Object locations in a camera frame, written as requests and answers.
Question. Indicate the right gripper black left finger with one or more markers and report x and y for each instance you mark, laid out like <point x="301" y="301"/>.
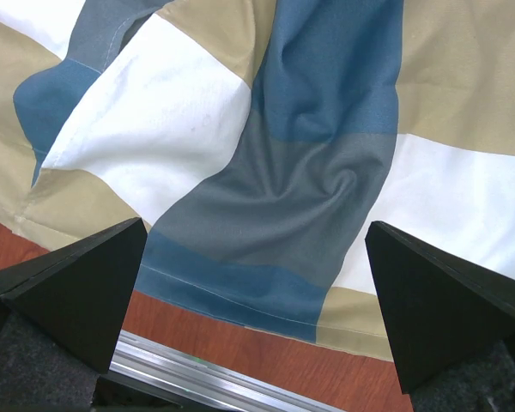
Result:
<point x="78" y="295"/>

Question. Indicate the aluminium front rail frame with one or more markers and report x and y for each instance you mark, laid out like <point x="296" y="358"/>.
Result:
<point x="168" y="374"/>

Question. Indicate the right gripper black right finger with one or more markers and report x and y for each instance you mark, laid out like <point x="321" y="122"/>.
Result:
<point x="439" y="310"/>

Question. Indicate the blue beige white patchwork pillowcase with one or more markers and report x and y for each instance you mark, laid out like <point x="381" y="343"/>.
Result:
<point x="258" y="140"/>

